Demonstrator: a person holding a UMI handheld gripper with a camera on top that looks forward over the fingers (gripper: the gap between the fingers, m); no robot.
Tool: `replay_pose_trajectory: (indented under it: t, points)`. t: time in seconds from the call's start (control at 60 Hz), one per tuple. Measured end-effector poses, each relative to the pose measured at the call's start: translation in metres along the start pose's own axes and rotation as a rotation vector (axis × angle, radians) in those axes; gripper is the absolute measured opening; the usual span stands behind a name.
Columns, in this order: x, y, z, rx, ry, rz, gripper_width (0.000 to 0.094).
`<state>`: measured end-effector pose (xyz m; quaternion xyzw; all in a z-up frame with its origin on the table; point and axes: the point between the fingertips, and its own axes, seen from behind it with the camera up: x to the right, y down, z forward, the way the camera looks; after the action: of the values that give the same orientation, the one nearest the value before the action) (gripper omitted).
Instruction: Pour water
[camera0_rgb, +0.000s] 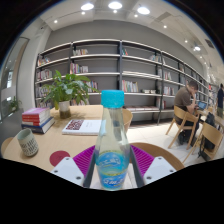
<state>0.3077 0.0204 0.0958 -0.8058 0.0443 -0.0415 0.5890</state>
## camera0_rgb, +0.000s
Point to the pink book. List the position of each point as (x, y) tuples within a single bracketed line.
[(35, 111)]

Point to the flat round red coaster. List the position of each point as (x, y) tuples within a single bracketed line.
[(59, 158)]

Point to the laptop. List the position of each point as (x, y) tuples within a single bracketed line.
[(202, 105)]

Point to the grey bookshelf unit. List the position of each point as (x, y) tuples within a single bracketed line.
[(140, 66)]

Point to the dark blue book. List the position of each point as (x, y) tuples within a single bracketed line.
[(41, 128)]

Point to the ceiling lights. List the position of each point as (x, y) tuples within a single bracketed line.
[(115, 5)]

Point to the red book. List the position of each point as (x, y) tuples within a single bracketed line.
[(36, 119)]

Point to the black backpack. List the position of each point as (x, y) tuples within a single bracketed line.
[(209, 125)]

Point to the clear bottle with blue cap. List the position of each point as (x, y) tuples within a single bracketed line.
[(112, 156)]

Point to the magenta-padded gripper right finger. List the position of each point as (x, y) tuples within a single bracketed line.
[(158, 168)]

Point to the person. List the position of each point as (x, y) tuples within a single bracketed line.
[(220, 98), (185, 98)]

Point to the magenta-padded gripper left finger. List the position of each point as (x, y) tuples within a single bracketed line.
[(66, 170)]

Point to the green potted plant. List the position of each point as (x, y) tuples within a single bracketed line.
[(66, 88)]

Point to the white paperback book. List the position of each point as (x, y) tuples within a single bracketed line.
[(83, 127)]

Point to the patterned ceramic mug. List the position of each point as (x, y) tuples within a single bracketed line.
[(28, 143)]

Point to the wooden chair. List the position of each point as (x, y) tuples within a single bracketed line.
[(127, 120), (211, 135), (6, 145), (181, 116), (160, 155)]

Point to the small window plant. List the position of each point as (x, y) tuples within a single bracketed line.
[(14, 104)]

